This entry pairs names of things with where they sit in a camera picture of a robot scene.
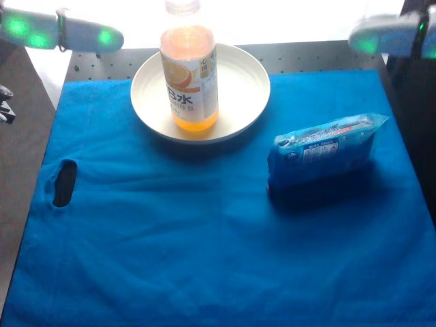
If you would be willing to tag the orange drink bottle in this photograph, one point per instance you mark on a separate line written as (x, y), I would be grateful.
(189, 98)

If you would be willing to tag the blue table cloth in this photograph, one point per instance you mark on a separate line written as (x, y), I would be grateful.
(170, 238)

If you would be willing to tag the blue snack packet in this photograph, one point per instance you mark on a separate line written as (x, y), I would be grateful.
(316, 160)

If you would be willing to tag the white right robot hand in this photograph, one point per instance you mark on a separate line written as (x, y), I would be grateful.
(381, 39)

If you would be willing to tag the white round plate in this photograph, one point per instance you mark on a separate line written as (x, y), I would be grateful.
(238, 88)

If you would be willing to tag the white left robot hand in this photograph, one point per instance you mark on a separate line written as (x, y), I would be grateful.
(85, 34)

